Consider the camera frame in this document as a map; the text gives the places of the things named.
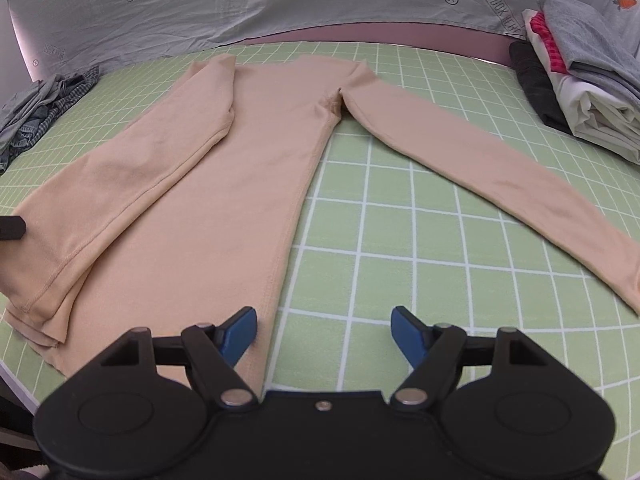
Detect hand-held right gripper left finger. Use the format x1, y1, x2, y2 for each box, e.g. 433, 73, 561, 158
100, 306, 261, 413

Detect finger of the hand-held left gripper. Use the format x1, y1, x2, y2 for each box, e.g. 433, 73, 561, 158
0, 216, 27, 242

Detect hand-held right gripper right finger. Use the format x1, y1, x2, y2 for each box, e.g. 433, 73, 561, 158
390, 306, 543, 413

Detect beige long-sleeve shirt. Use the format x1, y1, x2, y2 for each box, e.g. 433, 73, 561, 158
0, 52, 640, 393

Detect pile of unfolded clothes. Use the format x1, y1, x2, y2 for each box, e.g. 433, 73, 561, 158
10, 65, 101, 151

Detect stack of folded clothes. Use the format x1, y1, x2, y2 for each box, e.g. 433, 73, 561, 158
522, 7, 640, 165

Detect green grid mat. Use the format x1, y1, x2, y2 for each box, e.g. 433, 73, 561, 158
0, 40, 640, 480

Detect blue denim jeans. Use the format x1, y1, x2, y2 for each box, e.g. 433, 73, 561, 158
0, 120, 46, 176

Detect black folded garment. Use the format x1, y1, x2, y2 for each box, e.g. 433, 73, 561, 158
509, 40, 576, 136

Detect pink sheet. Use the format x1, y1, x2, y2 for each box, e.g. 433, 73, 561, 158
220, 22, 528, 68

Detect red folded garment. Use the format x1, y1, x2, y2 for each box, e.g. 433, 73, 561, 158
529, 12, 568, 75

